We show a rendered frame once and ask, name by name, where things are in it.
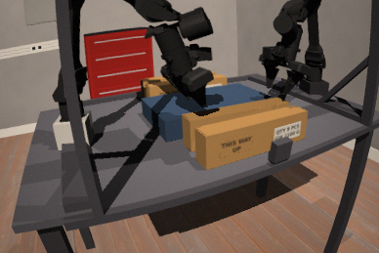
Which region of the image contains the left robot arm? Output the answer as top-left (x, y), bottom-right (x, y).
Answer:
top-left (52, 0), bottom-right (213, 122)

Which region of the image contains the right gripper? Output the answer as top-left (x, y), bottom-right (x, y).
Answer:
top-left (259, 39), bottom-right (312, 95)

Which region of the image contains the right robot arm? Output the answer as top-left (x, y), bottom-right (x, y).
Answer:
top-left (263, 0), bottom-right (326, 82)

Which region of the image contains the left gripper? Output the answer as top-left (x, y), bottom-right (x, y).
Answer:
top-left (160, 43), bottom-right (214, 107)

